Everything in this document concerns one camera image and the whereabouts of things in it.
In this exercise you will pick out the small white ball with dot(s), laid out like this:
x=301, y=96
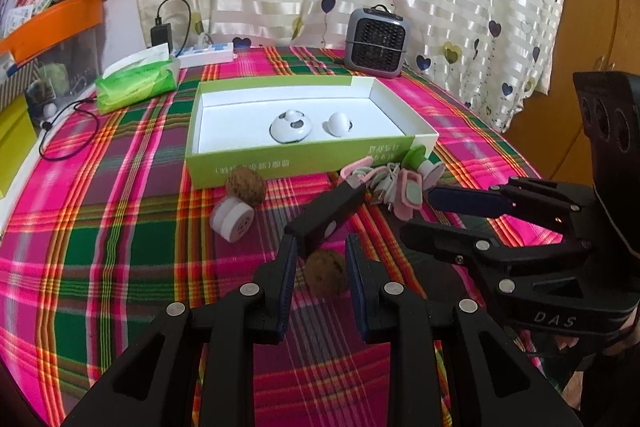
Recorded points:
x=50, y=109

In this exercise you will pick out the green white suction holder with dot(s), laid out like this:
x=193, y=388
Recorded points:
x=417, y=159

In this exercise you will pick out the yellow green box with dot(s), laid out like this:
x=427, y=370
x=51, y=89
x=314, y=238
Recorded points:
x=15, y=142

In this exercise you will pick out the white power strip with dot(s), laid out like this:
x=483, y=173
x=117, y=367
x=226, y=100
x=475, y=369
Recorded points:
x=205, y=54

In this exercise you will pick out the orange lid storage bin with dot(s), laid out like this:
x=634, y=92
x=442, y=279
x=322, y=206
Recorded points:
x=55, y=22

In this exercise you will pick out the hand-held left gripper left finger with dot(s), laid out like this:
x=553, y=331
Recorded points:
x=285, y=287

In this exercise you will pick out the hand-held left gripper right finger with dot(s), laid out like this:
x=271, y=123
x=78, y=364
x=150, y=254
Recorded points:
x=357, y=287

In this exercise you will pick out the person's right hand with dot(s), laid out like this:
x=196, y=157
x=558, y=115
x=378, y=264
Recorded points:
x=627, y=322

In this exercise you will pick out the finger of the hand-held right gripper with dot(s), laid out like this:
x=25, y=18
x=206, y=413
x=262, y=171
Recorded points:
x=465, y=202
x=450, y=239

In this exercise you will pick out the white round jar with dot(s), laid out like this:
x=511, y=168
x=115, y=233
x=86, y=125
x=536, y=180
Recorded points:
x=231, y=218

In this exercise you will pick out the plaid tablecloth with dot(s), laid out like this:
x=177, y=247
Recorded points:
x=125, y=232

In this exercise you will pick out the small grey heater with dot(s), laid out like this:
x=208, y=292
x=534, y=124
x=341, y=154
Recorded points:
x=377, y=42

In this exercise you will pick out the black rectangular device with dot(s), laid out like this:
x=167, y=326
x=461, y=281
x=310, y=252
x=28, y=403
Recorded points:
x=327, y=212

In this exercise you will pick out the brown walnut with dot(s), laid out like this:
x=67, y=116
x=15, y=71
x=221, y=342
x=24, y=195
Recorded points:
x=325, y=272
x=245, y=187

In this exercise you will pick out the white round ball toy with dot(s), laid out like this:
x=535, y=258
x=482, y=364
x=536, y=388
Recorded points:
x=340, y=122

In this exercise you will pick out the white black round toy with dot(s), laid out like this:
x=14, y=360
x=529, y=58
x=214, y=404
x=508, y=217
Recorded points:
x=289, y=127

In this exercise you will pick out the green tissue pack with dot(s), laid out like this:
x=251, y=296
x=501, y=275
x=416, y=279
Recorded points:
x=137, y=79

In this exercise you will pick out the orange wooden cabinet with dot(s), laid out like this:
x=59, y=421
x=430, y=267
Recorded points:
x=595, y=7

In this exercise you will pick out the colourful paper cartons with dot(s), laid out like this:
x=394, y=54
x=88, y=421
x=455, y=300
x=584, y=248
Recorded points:
x=27, y=7

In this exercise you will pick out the green cardboard box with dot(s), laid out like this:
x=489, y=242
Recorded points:
x=235, y=162

